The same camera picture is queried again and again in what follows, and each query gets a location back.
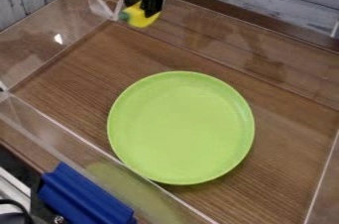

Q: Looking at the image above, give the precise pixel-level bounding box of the blue plastic block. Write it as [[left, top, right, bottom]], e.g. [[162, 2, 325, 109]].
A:
[[39, 163, 138, 224]]

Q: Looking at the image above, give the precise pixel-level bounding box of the yellow toy banana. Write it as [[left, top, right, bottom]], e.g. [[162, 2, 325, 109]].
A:
[[118, 2, 160, 28]]

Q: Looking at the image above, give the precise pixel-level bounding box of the clear acrylic front wall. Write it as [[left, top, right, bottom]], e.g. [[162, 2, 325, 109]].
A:
[[0, 89, 218, 224]]

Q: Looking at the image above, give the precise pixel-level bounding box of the black cable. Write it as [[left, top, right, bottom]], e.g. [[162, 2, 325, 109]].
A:
[[0, 199, 35, 224]]

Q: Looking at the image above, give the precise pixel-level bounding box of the green round plate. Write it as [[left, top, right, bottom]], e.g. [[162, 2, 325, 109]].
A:
[[107, 71, 255, 185]]

